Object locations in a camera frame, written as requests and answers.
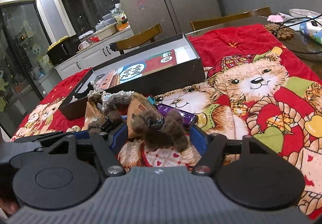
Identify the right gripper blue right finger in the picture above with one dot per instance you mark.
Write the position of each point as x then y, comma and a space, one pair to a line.
199, 139

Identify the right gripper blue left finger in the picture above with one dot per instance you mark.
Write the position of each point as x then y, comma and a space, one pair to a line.
118, 137

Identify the brown fuzzy hair scrunchie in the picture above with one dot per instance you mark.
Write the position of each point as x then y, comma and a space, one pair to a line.
161, 133

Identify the white blue crochet scrunchie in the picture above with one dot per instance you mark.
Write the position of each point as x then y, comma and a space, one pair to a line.
113, 99

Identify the olive cream crochet scrunchie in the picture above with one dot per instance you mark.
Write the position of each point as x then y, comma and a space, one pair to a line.
95, 96

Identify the purple chocolate bar wrapper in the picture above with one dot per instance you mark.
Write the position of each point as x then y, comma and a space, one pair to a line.
189, 119

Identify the colourful printed booklet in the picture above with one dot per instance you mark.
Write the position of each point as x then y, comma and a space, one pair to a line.
135, 70

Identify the black shallow cardboard box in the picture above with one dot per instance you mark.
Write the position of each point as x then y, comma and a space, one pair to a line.
186, 72

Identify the red teddy bear blanket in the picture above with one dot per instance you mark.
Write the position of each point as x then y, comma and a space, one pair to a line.
255, 85

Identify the white kitchen cabinet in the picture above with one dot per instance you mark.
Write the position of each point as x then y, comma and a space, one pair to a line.
93, 55

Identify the white ceramic cup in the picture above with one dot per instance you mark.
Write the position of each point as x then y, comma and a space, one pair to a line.
83, 45

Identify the black microwave oven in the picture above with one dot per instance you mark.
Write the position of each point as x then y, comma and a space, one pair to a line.
63, 50

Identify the wooden chair near cabinet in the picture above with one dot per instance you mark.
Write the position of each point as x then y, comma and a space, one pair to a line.
136, 40

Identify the beige plastic basin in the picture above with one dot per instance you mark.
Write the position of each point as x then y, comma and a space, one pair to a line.
107, 31

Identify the brown woven coaster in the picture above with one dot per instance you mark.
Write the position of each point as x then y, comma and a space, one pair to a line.
281, 32

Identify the wooden chair near wall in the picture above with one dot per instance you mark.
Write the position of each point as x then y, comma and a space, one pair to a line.
202, 24

